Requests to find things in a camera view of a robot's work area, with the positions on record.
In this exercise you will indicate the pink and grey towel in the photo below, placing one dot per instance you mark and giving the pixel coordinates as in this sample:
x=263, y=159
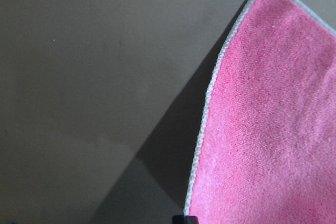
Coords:
x=265, y=152

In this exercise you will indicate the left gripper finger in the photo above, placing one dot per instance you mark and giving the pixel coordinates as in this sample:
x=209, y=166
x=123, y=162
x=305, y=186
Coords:
x=185, y=219

